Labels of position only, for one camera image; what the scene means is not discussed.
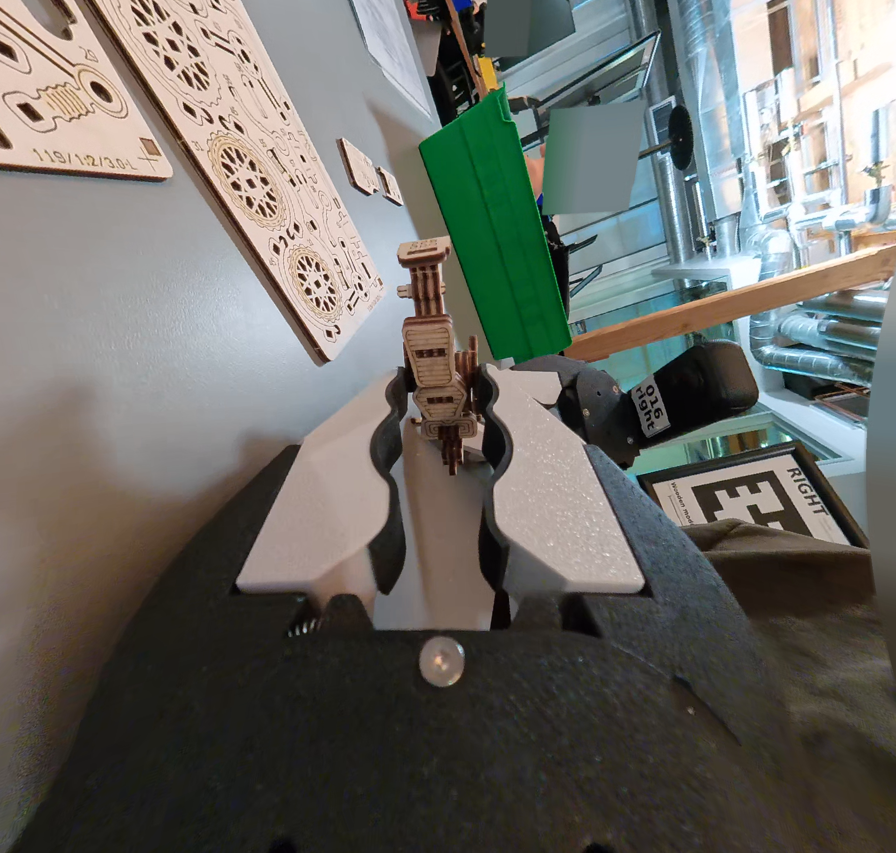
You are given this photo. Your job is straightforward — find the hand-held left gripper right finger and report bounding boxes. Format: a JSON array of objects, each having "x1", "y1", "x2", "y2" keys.
[{"x1": 478, "y1": 365, "x2": 646, "y2": 610}]

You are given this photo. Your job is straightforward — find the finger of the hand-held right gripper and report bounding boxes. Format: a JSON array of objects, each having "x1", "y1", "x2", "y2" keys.
[{"x1": 514, "y1": 368, "x2": 563, "y2": 409}]

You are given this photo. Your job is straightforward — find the silver ventilation ducts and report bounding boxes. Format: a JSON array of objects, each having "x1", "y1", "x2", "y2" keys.
[{"x1": 623, "y1": 0, "x2": 896, "y2": 392}]

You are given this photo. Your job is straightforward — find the grey desk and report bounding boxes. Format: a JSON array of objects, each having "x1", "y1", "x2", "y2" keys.
[{"x1": 0, "y1": 0, "x2": 491, "y2": 847}]

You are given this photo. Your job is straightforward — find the green plastic bin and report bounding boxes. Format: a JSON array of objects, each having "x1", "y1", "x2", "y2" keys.
[{"x1": 419, "y1": 83, "x2": 575, "y2": 362}]

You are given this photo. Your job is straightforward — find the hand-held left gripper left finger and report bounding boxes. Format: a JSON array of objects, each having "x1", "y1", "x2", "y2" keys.
[{"x1": 234, "y1": 368, "x2": 409, "y2": 628}]

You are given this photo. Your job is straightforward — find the black disc on rod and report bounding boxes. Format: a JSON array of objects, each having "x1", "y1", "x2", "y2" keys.
[{"x1": 647, "y1": 105, "x2": 694, "y2": 171}]

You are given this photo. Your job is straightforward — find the long wooden beam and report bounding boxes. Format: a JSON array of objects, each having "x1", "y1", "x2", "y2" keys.
[{"x1": 567, "y1": 245, "x2": 896, "y2": 364}]

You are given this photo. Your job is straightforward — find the layered plywood mechanical model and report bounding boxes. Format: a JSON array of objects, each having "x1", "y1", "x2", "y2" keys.
[{"x1": 395, "y1": 238, "x2": 485, "y2": 477}]

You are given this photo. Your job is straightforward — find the plywood sheet with wheel cutouts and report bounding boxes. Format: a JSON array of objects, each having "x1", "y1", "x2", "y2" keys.
[{"x1": 59, "y1": 0, "x2": 387, "y2": 366}]

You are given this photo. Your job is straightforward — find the person's right forearm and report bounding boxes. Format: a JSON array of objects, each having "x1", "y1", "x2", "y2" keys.
[{"x1": 682, "y1": 517, "x2": 896, "y2": 853}]

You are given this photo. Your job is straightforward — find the framed black-and-white marker sign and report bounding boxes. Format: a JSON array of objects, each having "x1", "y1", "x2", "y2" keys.
[{"x1": 637, "y1": 442, "x2": 870, "y2": 549}]

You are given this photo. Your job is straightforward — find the plywood sheet with gear cutouts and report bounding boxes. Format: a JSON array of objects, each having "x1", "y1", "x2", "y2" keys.
[{"x1": 0, "y1": 0, "x2": 175, "y2": 183}]

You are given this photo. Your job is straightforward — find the white printed paper sheet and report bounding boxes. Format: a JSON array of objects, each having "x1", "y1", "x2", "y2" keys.
[{"x1": 335, "y1": 0, "x2": 435, "y2": 120}]

